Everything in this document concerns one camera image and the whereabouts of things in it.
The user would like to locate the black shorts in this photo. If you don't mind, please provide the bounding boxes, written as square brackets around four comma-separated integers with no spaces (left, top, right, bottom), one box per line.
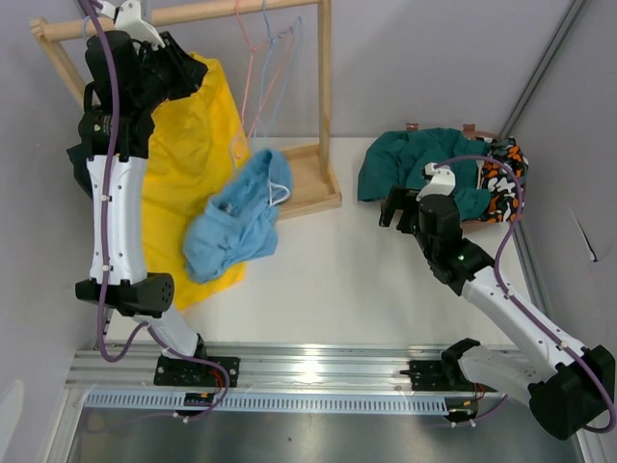
[67,144,93,199]

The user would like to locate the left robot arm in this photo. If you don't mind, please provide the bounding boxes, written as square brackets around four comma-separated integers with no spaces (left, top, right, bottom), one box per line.
[68,31,209,386]

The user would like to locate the camouflage patterned shorts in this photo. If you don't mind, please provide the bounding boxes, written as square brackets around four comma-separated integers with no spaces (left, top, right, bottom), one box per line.
[478,137,529,223]

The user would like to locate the blue hanger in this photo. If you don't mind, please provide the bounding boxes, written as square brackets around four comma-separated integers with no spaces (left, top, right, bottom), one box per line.
[241,1,304,141]

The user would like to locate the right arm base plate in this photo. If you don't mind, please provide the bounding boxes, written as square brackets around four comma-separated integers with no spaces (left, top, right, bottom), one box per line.
[398,360,460,392]

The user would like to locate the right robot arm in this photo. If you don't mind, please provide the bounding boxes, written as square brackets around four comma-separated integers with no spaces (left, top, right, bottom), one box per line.
[379,186,616,440]

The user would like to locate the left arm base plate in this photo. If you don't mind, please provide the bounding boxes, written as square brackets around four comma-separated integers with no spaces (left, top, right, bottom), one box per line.
[153,355,240,388]

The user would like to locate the yellow shorts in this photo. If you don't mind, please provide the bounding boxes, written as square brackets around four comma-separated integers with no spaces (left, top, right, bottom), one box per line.
[142,53,248,311]

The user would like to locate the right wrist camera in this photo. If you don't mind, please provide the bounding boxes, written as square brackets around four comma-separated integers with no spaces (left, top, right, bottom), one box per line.
[416,163,456,201]

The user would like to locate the wooden clothes rack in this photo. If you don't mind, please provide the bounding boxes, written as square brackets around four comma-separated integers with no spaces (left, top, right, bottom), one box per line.
[30,1,342,220]

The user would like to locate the light blue shorts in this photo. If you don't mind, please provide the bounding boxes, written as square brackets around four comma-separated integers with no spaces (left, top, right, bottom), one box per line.
[182,149,293,284]

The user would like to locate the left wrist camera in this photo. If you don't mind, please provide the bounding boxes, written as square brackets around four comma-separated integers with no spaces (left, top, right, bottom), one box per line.
[94,0,165,49]

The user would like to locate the aluminium mounting rail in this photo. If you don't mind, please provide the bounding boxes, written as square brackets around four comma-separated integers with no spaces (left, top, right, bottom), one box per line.
[65,340,584,401]

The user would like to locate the pink translucent plastic basin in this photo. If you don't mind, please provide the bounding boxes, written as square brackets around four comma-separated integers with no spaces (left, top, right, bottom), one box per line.
[385,121,502,227]

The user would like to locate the dark green shorts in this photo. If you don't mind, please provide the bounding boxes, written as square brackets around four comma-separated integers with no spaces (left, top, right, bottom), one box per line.
[357,128,491,221]

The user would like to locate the pink hanger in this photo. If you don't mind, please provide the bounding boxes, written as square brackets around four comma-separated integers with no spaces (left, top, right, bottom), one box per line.
[229,0,269,164]

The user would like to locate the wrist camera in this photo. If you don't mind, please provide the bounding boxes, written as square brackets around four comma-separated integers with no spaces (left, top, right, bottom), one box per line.
[416,163,456,201]
[94,0,165,49]

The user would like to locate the slotted cable duct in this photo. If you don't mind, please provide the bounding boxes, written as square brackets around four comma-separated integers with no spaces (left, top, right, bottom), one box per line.
[84,390,449,416]

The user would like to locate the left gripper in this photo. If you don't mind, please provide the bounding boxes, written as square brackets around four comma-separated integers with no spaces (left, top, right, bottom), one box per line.
[133,32,208,112]

